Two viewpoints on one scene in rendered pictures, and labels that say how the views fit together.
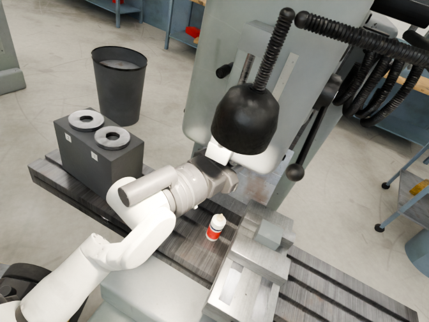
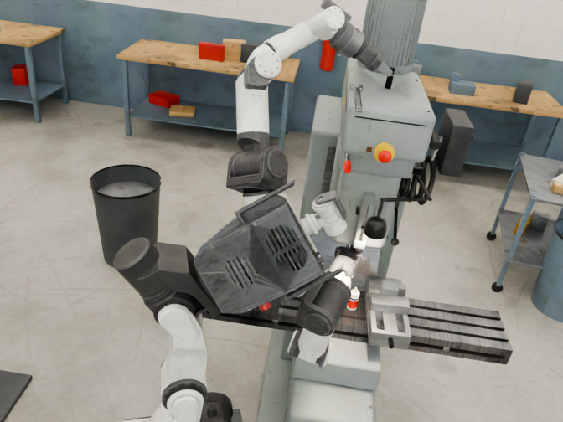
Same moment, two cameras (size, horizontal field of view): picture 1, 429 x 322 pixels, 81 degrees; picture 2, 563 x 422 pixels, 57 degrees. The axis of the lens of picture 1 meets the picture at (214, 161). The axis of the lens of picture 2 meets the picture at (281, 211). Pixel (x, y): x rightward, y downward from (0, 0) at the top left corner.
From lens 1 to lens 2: 1.48 m
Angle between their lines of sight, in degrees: 12
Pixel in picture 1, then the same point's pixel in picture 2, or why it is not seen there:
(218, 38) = (349, 198)
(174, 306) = (348, 356)
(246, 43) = (365, 202)
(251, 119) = (379, 228)
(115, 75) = (132, 205)
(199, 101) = not seen: hidden behind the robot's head
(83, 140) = not seen: hidden behind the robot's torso
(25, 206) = (95, 393)
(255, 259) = (388, 303)
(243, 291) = (388, 322)
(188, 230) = not seen: hidden behind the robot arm
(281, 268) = (405, 303)
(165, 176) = (340, 262)
